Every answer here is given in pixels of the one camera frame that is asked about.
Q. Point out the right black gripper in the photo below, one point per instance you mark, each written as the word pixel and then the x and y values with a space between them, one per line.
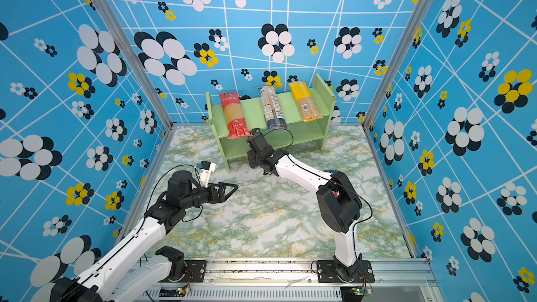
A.
pixel 251 155

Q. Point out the left green circuit board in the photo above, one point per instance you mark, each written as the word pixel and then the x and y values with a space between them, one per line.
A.
pixel 173 292

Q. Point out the yellow spaghetti package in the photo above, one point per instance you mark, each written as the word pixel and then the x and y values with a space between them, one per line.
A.
pixel 304 101

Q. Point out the right green circuit board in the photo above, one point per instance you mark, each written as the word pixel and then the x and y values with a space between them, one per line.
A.
pixel 352 294

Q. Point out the green circuit board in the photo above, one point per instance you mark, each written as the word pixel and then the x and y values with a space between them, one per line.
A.
pixel 173 292
pixel 352 294

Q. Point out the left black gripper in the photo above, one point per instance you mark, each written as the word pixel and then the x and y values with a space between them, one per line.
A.
pixel 215 198

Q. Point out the clear blue-label spaghetti package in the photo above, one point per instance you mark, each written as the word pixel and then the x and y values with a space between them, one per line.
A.
pixel 272 109

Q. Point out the red spaghetti package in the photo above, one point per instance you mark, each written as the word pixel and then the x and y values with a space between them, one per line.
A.
pixel 233 112

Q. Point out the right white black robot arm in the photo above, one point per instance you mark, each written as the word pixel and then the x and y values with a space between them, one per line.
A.
pixel 338 202

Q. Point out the green two-tier wooden shelf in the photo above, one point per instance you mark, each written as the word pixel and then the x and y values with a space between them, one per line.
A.
pixel 299 130

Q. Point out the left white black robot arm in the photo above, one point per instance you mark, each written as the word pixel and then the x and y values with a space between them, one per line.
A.
pixel 111 278

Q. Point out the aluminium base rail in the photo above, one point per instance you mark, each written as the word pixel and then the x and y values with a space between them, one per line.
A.
pixel 300 279

